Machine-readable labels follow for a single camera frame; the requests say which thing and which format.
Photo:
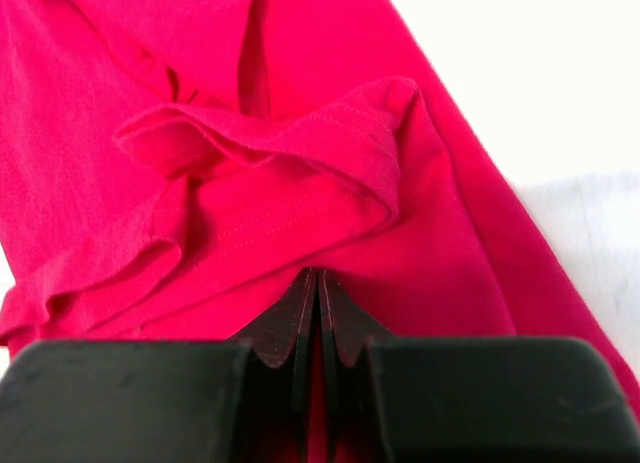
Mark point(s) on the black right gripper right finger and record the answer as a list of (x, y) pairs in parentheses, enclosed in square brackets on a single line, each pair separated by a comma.
[(480, 399)]

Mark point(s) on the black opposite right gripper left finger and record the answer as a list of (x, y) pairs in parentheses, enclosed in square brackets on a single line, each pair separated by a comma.
[(244, 399)]

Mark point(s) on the red t shirt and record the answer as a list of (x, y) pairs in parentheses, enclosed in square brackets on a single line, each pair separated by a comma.
[(168, 168)]

